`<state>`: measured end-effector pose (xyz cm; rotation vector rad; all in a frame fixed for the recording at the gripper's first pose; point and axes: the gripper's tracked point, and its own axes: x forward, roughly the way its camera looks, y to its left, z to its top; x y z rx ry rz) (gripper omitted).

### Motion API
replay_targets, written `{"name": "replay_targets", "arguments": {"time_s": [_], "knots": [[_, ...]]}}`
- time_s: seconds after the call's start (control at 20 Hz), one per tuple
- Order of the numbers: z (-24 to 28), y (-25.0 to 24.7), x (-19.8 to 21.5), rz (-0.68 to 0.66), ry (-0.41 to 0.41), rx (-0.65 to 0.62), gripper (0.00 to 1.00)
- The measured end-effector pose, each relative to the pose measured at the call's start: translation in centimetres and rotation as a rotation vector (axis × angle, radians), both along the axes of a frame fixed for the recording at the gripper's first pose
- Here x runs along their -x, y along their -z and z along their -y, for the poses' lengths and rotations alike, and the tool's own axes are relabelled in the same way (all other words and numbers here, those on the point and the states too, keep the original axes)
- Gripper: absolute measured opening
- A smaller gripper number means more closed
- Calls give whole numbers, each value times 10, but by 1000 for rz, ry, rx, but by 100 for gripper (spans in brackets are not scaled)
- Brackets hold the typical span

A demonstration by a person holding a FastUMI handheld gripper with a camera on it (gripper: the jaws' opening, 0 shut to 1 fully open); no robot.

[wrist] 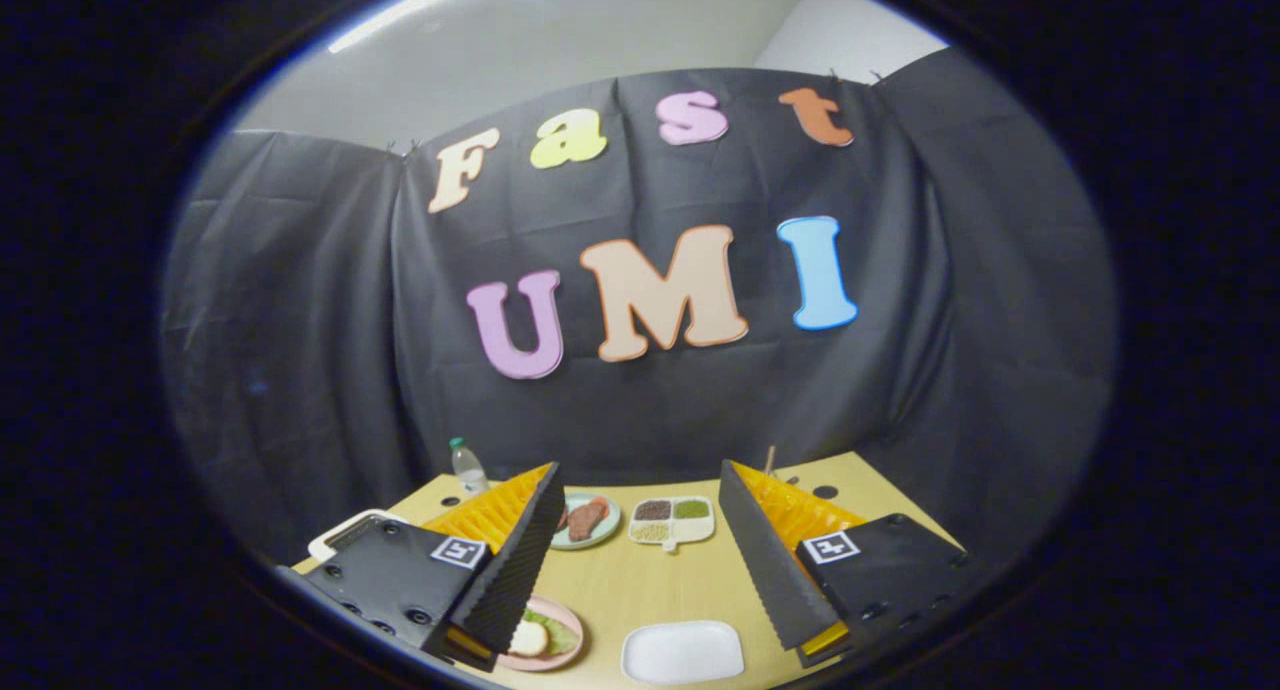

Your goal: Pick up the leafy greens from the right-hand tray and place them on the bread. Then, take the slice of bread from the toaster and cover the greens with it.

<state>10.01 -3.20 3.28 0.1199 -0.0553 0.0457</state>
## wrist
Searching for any white rectangular plate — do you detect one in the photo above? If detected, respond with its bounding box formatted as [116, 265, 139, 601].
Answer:
[621, 620, 746, 685]

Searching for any brown meat piece orange tip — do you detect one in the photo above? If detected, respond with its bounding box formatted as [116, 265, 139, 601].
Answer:
[566, 497, 611, 543]

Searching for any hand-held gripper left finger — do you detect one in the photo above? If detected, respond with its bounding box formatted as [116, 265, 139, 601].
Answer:
[303, 460, 567, 671]

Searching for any light blue oval plate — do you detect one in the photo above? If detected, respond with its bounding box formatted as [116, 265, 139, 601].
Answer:
[548, 492, 622, 552]

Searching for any white divided dish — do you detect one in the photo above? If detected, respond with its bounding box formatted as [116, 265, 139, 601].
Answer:
[628, 496, 717, 554]

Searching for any clear water bottle green cap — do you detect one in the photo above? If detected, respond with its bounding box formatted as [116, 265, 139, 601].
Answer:
[448, 436, 491, 498]

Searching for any white toaster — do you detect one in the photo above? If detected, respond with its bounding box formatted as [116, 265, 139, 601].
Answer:
[307, 508, 411, 563]

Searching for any green lettuce leaf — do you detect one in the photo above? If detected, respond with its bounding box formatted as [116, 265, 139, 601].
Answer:
[520, 608, 581, 659]

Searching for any pink round plate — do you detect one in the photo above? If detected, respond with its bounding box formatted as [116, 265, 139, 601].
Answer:
[495, 595, 585, 673]

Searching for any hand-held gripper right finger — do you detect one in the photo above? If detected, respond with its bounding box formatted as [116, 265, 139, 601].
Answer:
[718, 459, 976, 669]

